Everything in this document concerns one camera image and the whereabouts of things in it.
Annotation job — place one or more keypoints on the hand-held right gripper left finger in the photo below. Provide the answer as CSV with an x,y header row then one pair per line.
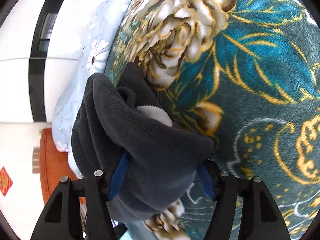
x,y
120,177

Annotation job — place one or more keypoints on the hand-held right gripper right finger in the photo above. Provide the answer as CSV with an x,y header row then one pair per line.
x,y
206,182

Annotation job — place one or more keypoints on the black fleece garment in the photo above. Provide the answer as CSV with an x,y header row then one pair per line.
x,y
140,155

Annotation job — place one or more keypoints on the wooden headboard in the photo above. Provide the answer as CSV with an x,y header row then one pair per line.
x,y
52,160

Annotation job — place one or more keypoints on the teal floral blanket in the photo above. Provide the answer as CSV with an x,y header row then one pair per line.
x,y
250,80

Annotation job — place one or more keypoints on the light blue floral quilt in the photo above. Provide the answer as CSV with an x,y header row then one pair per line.
x,y
97,30

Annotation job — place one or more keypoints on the white wardrobe with black stripe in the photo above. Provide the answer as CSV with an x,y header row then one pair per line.
x,y
65,30

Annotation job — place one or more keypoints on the grey wall panel strip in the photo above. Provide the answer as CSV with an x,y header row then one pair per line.
x,y
36,160

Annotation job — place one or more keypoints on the red wall decoration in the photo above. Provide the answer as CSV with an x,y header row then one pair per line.
x,y
5,181

